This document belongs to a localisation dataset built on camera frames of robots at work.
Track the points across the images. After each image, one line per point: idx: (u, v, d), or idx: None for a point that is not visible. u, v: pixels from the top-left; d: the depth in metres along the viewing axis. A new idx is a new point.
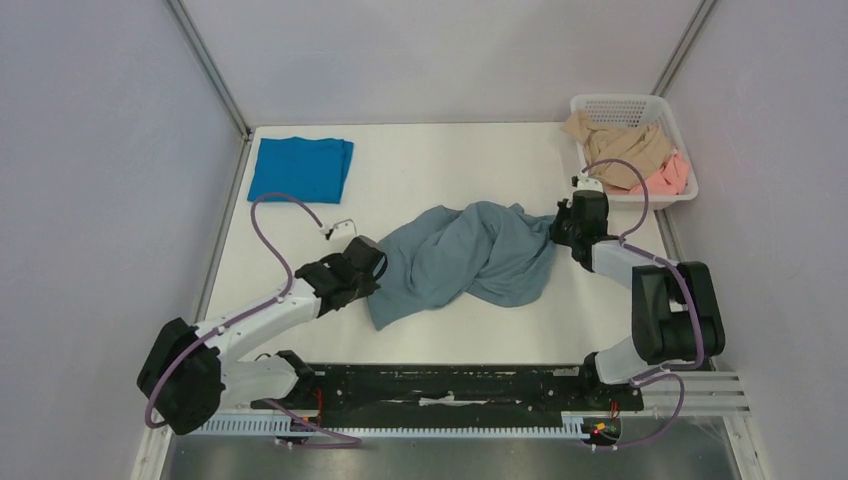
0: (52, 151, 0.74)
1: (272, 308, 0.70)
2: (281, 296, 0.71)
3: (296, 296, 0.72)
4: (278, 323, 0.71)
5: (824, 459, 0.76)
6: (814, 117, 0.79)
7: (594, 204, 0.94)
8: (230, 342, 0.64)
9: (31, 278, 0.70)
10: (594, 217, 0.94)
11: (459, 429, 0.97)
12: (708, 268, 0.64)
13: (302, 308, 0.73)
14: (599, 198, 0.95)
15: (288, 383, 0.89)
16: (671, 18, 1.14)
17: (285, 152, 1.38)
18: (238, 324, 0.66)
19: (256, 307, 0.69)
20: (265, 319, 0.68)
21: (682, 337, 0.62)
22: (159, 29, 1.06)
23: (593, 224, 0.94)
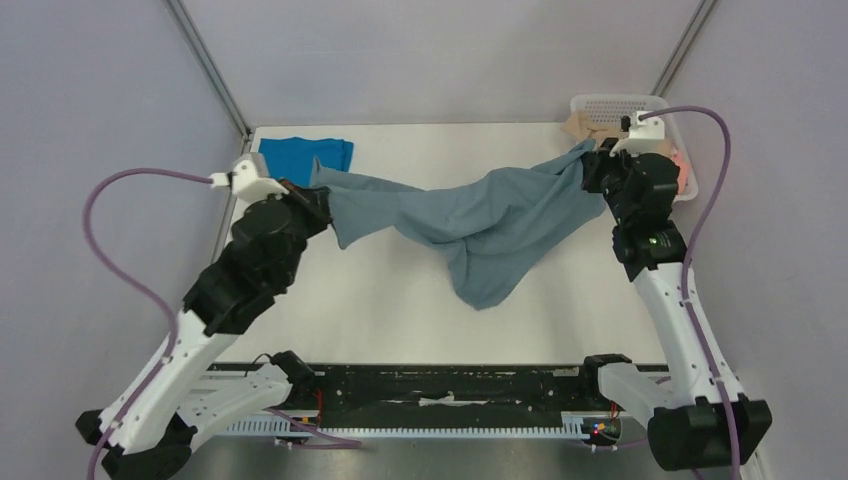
0: (52, 151, 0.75)
1: (165, 373, 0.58)
2: (167, 357, 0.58)
3: (186, 346, 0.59)
4: (186, 378, 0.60)
5: (823, 459, 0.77)
6: (814, 117, 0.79)
7: (665, 190, 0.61)
8: (130, 436, 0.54)
9: (32, 279, 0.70)
10: (657, 206, 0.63)
11: (459, 429, 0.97)
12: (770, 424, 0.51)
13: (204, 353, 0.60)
14: (670, 188, 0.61)
15: (281, 391, 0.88)
16: (671, 18, 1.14)
17: (285, 153, 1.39)
18: (136, 404, 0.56)
19: (144, 383, 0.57)
20: (164, 387, 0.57)
21: (707, 452, 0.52)
22: (159, 30, 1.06)
23: (648, 219, 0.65)
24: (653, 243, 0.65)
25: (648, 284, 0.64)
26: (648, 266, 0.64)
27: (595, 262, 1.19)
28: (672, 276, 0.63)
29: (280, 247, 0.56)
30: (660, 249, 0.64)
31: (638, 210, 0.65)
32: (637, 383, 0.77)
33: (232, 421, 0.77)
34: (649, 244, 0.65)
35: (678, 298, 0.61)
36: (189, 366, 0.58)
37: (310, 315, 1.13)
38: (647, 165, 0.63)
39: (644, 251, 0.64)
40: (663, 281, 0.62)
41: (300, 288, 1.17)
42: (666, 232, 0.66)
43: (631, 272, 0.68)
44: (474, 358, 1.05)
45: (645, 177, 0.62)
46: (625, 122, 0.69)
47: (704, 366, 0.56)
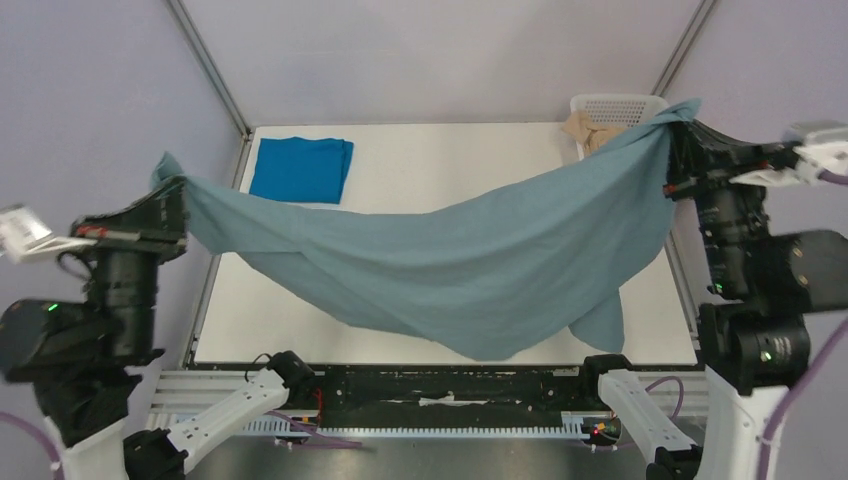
0: (53, 148, 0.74)
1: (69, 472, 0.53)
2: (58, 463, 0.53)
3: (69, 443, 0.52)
4: (97, 462, 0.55)
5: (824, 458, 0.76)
6: (814, 116, 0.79)
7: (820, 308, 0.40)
8: None
9: (29, 276, 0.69)
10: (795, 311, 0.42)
11: (459, 429, 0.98)
12: None
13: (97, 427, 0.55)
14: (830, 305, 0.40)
15: (277, 398, 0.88)
16: (672, 18, 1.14)
17: (285, 152, 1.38)
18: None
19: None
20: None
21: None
22: (159, 28, 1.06)
23: (770, 314, 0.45)
24: (769, 355, 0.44)
25: (728, 398, 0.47)
26: (743, 384, 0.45)
27: None
28: (765, 405, 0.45)
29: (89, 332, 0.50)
30: (774, 365, 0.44)
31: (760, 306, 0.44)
32: (642, 404, 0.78)
33: (229, 431, 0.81)
34: (758, 356, 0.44)
35: (756, 437, 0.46)
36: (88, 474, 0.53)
37: (310, 314, 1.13)
38: (808, 251, 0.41)
39: (746, 362, 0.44)
40: (751, 410, 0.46)
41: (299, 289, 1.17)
42: (789, 333, 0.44)
43: (710, 361, 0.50)
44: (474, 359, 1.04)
45: (801, 282, 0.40)
46: (780, 158, 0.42)
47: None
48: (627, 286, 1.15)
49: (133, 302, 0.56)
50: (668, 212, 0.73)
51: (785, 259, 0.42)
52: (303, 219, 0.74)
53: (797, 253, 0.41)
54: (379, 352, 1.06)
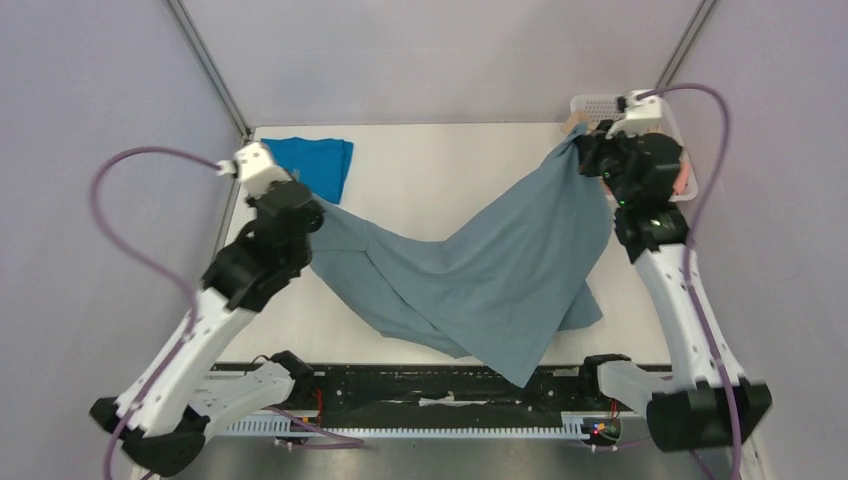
0: (51, 148, 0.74)
1: (185, 351, 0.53)
2: (187, 335, 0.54)
3: (208, 321, 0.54)
4: (202, 362, 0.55)
5: (823, 459, 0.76)
6: (813, 116, 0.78)
7: (669, 169, 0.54)
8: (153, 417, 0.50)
9: (29, 276, 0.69)
10: (661, 186, 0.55)
11: (458, 429, 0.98)
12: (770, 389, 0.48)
13: (225, 329, 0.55)
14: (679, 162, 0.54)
15: (284, 388, 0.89)
16: (672, 18, 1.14)
17: (285, 153, 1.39)
18: (157, 389, 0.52)
19: (170, 357, 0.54)
20: (186, 367, 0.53)
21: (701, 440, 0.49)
22: (159, 29, 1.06)
23: (652, 199, 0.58)
24: (657, 223, 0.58)
25: (646, 261, 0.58)
26: (653, 246, 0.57)
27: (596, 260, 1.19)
28: (674, 253, 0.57)
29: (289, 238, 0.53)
30: (664, 230, 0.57)
31: (638, 191, 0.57)
32: (640, 378, 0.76)
33: (242, 412, 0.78)
34: (652, 225, 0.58)
35: (682, 282, 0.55)
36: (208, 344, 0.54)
37: (310, 313, 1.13)
38: (651, 142, 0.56)
39: (645, 232, 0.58)
40: (666, 263, 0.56)
41: (299, 288, 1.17)
42: (668, 210, 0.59)
43: (631, 256, 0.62)
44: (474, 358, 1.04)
45: (647, 154, 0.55)
46: (620, 102, 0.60)
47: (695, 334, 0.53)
48: (626, 286, 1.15)
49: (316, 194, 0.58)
50: (595, 198, 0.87)
51: (638, 150, 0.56)
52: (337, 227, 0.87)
53: (645, 146, 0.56)
54: (378, 352, 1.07)
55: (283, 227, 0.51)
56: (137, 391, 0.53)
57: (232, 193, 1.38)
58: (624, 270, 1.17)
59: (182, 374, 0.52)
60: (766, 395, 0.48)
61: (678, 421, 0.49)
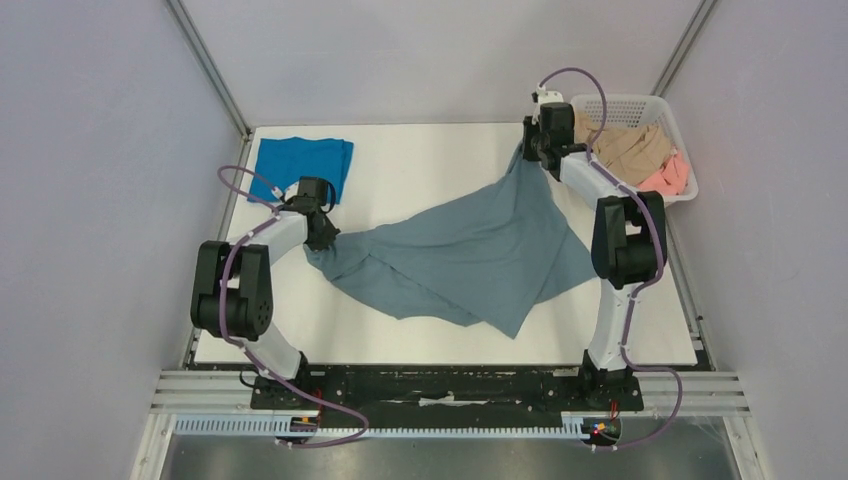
0: (49, 148, 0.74)
1: (276, 225, 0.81)
2: (277, 216, 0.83)
3: (288, 215, 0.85)
4: (286, 237, 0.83)
5: (823, 459, 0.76)
6: (813, 117, 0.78)
7: (562, 112, 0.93)
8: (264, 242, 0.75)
9: (29, 277, 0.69)
10: (561, 125, 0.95)
11: (459, 429, 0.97)
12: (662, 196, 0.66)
13: (297, 225, 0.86)
14: (566, 108, 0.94)
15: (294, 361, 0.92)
16: (671, 19, 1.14)
17: (285, 152, 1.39)
18: (261, 234, 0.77)
19: (267, 223, 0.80)
20: (278, 232, 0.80)
21: (635, 256, 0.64)
22: (159, 29, 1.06)
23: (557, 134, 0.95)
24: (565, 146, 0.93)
25: (567, 169, 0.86)
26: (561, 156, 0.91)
27: None
28: (578, 155, 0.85)
29: (314, 203, 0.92)
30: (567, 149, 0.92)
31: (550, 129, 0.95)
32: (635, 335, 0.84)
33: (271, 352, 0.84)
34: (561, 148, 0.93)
35: (586, 163, 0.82)
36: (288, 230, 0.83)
37: (311, 312, 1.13)
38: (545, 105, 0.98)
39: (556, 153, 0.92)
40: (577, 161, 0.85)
41: (299, 287, 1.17)
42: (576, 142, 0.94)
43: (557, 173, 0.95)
44: (474, 358, 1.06)
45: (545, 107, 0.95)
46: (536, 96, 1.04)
47: (610, 188, 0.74)
48: None
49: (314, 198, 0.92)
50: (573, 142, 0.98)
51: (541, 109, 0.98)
52: (370, 244, 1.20)
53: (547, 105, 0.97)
54: (377, 351, 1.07)
55: (315, 195, 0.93)
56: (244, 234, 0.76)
57: (236, 183, 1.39)
58: None
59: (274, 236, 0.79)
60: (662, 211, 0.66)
61: (617, 232, 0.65)
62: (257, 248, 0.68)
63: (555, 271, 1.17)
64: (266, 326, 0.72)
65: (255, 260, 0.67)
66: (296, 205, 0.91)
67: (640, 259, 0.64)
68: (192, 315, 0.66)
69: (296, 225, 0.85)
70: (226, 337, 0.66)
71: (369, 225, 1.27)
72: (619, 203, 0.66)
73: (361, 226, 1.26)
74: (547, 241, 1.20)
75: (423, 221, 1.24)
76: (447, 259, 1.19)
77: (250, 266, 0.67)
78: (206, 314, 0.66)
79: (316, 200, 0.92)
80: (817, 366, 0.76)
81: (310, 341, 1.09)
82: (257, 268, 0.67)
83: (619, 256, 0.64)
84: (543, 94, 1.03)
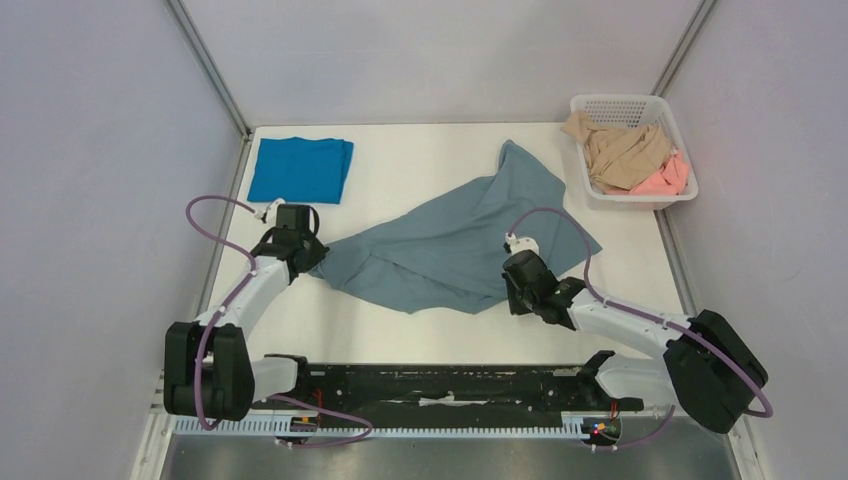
0: (50, 145, 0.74)
1: (254, 282, 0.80)
2: (253, 270, 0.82)
3: (266, 266, 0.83)
4: (265, 292, 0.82)
5: (825, 460, 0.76)
6: (812, 116, 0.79)
7: (528, 262, 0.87)
8: (237, 315, 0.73)
9: (29, 273, 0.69)
10: (536, 274, 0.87)
11: (459, 429, 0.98)
12: (719, 317, 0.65)
13: (276, 272, 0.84)
14: (530, 256, 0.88)
15: (293, 368, 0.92)
16: (672, 19, 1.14)
17: (285, 153, 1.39)
18: (234, 303, 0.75)
19: (240, 285, 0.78)
20: (253, 293, 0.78)
21: (733, 385, 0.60)
22: (159, 28, 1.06)
23: (542, 281, 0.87)
24: (559, 291, 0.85)
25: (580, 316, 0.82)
26: (567, 305, 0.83)
27: (597, 260, 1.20)
28: (585, 297, 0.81)
29: (296, 236, 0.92)
30: (566, 294, 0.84)
31: (532, 286, 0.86)
32: (641, 363, 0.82)
33: (269, 376, 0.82)
34: (558, 295, 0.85)
35: (600, 305, 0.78)
36: (270, 278, 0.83)
37: (311, 313, 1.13)
38: (508, 262, 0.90)
39: (559, 302, 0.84)
40: (580, 302, 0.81)
41: (298, 287, 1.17)
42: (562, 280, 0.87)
43: (569, 322, 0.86)
44: (477, 358, 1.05)
45: (513, 268, 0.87)
46: (507, 246, 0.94)
47: (653, 325, 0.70)
48: (625, 286, 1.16)
49: (296, 231, 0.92)
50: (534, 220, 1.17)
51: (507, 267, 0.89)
52: (370, 240, 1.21)
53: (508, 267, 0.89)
54: (377, 351, 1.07)
55: (297, 225, 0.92)
56: (216, 306, 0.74)
57: (221, 231, 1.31)
58: (625, 270, 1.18)
59: (250, 297, 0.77)
60: (729, 328, 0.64)
61: (708, 376, 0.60)
62: (228, 331, 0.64)
63: (556, 260, 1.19)
64: (250, 403, 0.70)
65: (226, 348, 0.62)
66: (278, 239, 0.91)
67: (739, 387, 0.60)
68: (166, 397, 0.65)
69: (275, 274, 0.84)
70: (204, 428, 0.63)
71: (368, 222, 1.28)
72: (685, 347, 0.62)
73: (360, 226, 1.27)
74: (547, 230, 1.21)
75: (423, 217, 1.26)
76: (447, 250, 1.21)
77: (223, 349, 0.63)
78: (181, 400, 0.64)
79: (297, 233, 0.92)
80: (818, 366, 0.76)
81: (311, 333, 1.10)
82: (234, 350, 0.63)
83: (727, 402, 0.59)
84: (513, 242, 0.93)
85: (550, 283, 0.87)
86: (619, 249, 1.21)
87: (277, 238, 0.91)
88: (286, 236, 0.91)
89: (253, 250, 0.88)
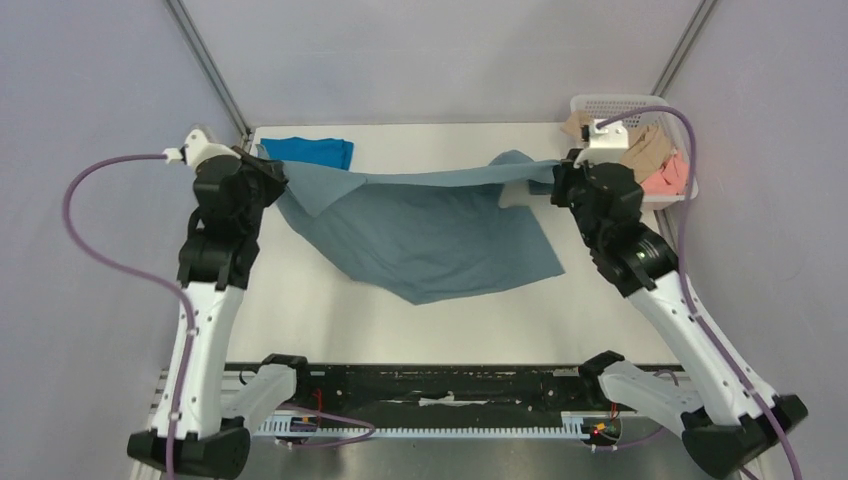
0: (49, 145, 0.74)
1: (198, 343, 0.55)
2: (193, 329, 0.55)
3: (207, 309, 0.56)
4: (222, 338, 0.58)
5: (825, 460, 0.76)
6: (812, 116, 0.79)
7: (632, 198, 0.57)
8: (196, 415, 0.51)
9: (29, 271, 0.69)
10: (625, 214, 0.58)
11: (459, 429, 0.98)
12: (805, 412, 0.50)
13: (226, 311, 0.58)
14: (635, 190, 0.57)
15: (291, 377, 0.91)
16: (672, 18, 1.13)
17: (285, 153, 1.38)
18: (186, 387, 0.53)
19: (185, 358, 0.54)
20: (203, 363, 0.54)
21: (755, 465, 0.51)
22: (159, 28, 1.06)
23: (625, 227, 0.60)
24: (641, 255, 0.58)
25: (648, 300, 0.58)
26: (648, 285, 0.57)
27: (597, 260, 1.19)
28: (672, 289, 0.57)
29: (233, 219, 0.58)
30: (649, 262, 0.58)
31: (609, 226, 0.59)
32: (647, 379, 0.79)
33: (267, 396, 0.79)
34: (637, 258, 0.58)
35: (688, 311, 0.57)
36: (219, 325, 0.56)
37: (311, 313, 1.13)
38: (602, 180, 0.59)
39: (634, 268, 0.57)
40: (669, 299, 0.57)
41: (299, 288, 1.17)
42: (647, 237, 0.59)
43: (625, 291, 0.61)
44: (477, 358, 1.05)
45: (606, 193, 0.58)
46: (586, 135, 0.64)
47: (736, 383, 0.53)
48: None
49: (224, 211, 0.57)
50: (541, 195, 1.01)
51: (593, 187, 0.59)
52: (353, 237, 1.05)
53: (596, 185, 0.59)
54: (379, 352, 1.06)
55: (227, 201, 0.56)
56: (164, 401, 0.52)
57: None
58: None
59: (202, 370, 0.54)
60: (803, 414, 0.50)
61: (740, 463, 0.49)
62: (196, 448, 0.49)
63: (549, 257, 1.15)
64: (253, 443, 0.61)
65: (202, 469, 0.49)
66: (205, 225, 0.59)
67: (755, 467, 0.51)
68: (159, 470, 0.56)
69: (226, 303, 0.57)
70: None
71: None
72: (761, 438, 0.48)
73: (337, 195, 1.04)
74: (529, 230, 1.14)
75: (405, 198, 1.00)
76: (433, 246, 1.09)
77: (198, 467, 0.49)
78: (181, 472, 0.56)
79: (229, 213, 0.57)
80: (819, 366, 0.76)
81: (312, 333, 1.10)
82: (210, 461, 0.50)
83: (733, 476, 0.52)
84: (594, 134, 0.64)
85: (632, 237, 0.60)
86: None
87: (204, 222, 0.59)
88: (214, 221, 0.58)
89: (179, 278, 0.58)
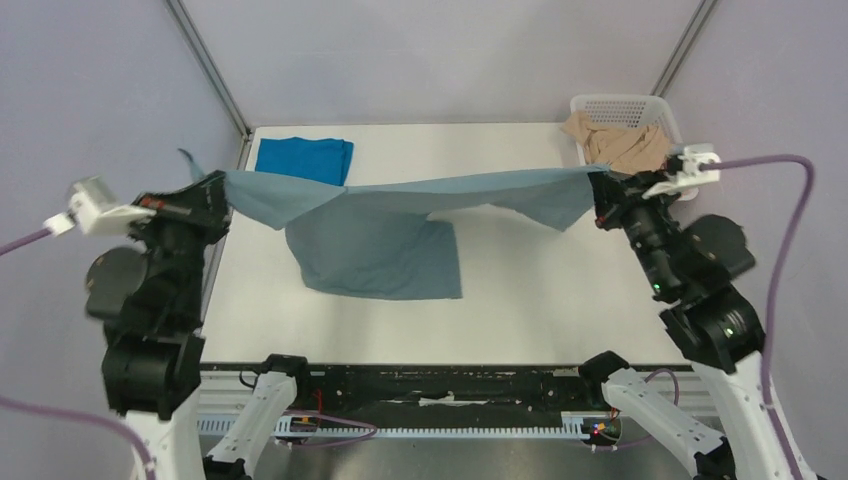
0: (49, 145, 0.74)
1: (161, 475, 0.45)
2: (149, 464, 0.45)
3: (158, 435, 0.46)
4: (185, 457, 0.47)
5: (824, 460, 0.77)
6: (812, 117, 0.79)
7: (740, 269, 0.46)
8: None
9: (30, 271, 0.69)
10: (719, 284, 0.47)
11: (460, 428, 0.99)
12: None
13: (181, 432, 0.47)
14: (743, 263, 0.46)
15: (290, 389, 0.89)
16: (672, 18, 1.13)
17: (285, 153, 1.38)
18: None
19: None
20: None
21: None
22: (158, 27, 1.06)
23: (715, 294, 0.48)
24: (728, 331, 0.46)
25: (718, 380, 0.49)
26: (728, 366, 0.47)
27: (597, 260, 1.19)
28: (748, 372, 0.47)
29: (159, 319, 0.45)
30: (734, 340, 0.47)
31: (700, 294, 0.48)
32: (656, 399, 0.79)
33: (265, 421, 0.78)
34: (723, 333, 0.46)
35: (760, 402, 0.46)
36: (180, 448, 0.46)
37: (311, 314, 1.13)
38: (710, 245, 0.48)
39: (719, 347, 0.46)
40: (741, 382, 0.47)
41: (299, 288, 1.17)
42: (736, 305, 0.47)
43: (691, 355, 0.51)
44: (478, 358, 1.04)
45: (716, 260, 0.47)
46: (675, 164, 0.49)
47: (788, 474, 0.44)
48: (627, 287, 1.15)
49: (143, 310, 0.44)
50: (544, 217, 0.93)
51: (695, 247, 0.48)
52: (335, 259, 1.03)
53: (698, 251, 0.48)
54: (378, 352, 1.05)
55: (145, 305, 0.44)
56: None
57: None
58: (626, 271, 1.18)
59: None
60: None
61: None
62: None
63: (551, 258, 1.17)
64: None
65: None
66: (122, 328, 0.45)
67: None
68: None
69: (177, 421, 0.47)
70: None
71: None
72: None
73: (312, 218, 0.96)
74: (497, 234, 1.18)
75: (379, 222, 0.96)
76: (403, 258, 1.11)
77: None
78: None
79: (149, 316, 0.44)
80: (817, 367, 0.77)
81: (312, 334, 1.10)
82: None
83: None
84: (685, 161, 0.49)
85: (719, 304, 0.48)
86: (620, 250, 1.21)
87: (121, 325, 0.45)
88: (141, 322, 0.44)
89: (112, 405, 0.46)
